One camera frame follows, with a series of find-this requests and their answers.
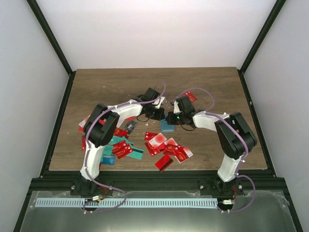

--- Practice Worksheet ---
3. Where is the teal leather card holder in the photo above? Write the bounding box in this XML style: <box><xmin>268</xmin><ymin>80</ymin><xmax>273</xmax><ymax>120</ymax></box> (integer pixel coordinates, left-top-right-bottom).
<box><xmin>159</xmin><ymin>119</ymin><xmax>175</xmax><ymax>133</ymax></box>

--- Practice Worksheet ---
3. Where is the red gold card pile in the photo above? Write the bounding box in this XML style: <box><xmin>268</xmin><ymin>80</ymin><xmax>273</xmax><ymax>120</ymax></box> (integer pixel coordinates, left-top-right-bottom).
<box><xmin>163</xmin><ymin>144</ymin><xmax>180</xmax><ymax>156</ymax></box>
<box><xmin>112</xmin><ymin>141</ymin><xmax>133</xmax><ymax>159</ymax></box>

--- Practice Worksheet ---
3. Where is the white red card left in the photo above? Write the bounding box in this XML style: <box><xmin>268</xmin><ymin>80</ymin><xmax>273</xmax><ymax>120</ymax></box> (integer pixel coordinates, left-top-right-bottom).
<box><xmin>78</xmin><ymin>116</ymin><xmax>90</xmax><ymax>131</ymax></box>

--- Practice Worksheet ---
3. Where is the black frame post right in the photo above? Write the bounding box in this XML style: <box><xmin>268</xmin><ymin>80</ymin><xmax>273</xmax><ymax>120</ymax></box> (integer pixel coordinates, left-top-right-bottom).
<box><xmin>239</xmin><ymin>0</ymin><xmax>287</xmax><ymax>73</ymax></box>

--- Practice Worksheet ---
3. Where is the red card far right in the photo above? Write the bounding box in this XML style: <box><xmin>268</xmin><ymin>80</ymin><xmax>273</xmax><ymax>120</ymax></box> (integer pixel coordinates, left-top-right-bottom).
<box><xmin>183</xmin><ymin>91</ymin><xmax>197</xmax><ymax>102</ymax></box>

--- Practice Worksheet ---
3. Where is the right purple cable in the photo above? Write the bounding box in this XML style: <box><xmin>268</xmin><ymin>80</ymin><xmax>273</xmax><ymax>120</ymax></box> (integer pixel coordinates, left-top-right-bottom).
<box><xmin>171</xmin><ymin>88</ymin><xmax>256</xmax><ymax>214</ymax></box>

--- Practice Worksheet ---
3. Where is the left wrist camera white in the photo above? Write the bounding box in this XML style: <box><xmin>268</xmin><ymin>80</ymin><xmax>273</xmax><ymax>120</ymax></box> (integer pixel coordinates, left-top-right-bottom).
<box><xmin>153</xmin><ymin>97</ymin><xmax>167</xmax><ymax>109</ymax></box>

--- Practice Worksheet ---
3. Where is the black card centre left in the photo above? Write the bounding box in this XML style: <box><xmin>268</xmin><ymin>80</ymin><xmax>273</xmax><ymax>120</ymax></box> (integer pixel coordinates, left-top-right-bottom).
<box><xmin>124</xmin><ymin>120</ymin><xmax>138</xmax><ymax>134</ymax></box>

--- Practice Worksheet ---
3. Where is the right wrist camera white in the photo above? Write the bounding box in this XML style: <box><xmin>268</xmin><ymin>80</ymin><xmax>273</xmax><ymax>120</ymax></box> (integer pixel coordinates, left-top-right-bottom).
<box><xmin>173</xmin><ymin>101</ymin><xmax>181</xmax><ymax>114</ymax></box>

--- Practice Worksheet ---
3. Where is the blue card front left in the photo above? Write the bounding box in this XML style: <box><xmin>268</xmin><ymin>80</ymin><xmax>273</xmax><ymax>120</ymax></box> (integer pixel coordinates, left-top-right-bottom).
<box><xmin>101</xmin><ymin>155</ymin><xmax>115</xmax><ymax>165</ymax></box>

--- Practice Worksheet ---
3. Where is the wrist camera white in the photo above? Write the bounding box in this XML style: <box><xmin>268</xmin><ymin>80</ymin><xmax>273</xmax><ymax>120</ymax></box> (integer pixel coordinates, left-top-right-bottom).
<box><xmin>173</xmin><ymin>101</ymin><xmax>181</xmax><ymax>114</ymax></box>
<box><xmin>153</xmin><ymin>97</ymin><xmax>167</xmax><ymax>109</ymax></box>

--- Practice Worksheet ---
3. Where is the red striped card table edge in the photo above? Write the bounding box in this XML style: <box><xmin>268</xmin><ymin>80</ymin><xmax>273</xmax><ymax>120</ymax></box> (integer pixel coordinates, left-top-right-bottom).
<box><xmin>155</xmin><ymin>155</ymin><xmax>173</xmax><ymax>172</ymax></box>

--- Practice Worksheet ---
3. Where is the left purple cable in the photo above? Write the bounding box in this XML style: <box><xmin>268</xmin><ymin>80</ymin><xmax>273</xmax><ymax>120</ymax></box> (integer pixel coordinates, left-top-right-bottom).
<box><xmin>83</xmin><ymin>81</ymin><xmax>167</xmax><ymax>215</ymax></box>

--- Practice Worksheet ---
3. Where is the black frame post left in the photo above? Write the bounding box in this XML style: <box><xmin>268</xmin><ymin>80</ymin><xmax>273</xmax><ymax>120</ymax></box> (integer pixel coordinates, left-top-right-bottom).
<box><xmin>26</xmin><ymin>0</ymin><xmax>74</xmax><ymax>76</ymax></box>

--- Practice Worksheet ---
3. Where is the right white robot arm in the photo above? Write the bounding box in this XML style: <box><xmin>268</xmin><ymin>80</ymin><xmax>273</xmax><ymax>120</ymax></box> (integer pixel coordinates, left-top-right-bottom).
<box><xmin>166</xmin><ymin>96</ymin><xmax>257</xmax><ymax>195</ymax></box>

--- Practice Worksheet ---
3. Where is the white red card right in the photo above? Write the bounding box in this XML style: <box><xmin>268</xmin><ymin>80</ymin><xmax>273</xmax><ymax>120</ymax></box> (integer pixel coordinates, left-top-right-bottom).
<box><xmin>183</xmin><ymin>147</ymin><xmax>193</xmax><ymax>159</ymax></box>

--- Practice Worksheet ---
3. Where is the light blue slotted cable duct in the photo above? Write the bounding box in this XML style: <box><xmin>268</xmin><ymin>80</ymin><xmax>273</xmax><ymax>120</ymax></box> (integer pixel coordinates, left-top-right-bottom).
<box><xmin>35</xmin><ymin>198</ymin><xmax>218</xmax><ymax>209</ymax></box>

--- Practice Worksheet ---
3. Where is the purple cable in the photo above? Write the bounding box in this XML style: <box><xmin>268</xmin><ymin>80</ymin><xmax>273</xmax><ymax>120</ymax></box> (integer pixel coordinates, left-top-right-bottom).
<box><xmin>83</xmin><ymin>81</ymin><xmax>167</xmax><ymax>215</ymax></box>
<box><xmin>171</xmin><ymin>88</ymin><xmax>256</xmax><ymax>214</ymax></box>

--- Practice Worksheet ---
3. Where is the red gold card right pile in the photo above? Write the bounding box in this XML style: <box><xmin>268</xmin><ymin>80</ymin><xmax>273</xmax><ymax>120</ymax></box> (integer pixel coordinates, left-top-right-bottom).
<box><xmin>163</xmin><ymin>144</ymin><xmax>180</xmax><ymax>156</ymax></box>

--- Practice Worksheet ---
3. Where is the white red circle card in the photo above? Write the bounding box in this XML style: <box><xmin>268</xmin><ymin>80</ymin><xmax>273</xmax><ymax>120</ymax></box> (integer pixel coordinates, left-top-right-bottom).
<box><xmin>148</xmin><ymin>133</ymin><xmax>167</xmax><ymax>149</ymax></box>

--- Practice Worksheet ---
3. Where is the black frame post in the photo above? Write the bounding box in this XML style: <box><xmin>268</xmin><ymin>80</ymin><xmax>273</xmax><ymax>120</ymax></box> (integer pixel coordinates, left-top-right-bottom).
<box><xmin>26</xmin><ymin>0</ymin><xmax>74</xmax><ymax>76</ymax></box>
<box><xmin>239</xmin><ymin>0</ymin><xmax>287</xmax><ymax>73</ymax></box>

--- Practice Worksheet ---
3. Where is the teal card with stripe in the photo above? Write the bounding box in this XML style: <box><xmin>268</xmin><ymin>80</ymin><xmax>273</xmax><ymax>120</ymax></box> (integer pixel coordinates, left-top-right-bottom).
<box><xmin>127</xmin><ymin>147</ymin><xmax>144</xmax><ymax>160</ymax></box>

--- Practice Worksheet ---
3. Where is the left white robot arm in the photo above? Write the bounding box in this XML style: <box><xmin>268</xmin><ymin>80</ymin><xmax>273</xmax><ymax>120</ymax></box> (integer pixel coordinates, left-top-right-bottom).
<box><xmin>80</xmin><ymin>88</ymin><xmax>166</xmax><ymax>195</ymax></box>

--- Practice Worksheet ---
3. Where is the red VIP card centre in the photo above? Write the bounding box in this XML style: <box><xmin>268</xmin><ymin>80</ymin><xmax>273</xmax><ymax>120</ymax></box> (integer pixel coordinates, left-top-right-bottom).
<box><xmin>144</xmin><ymin>131</ymin><xmax>157</xmax><ymax>141</ymax></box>

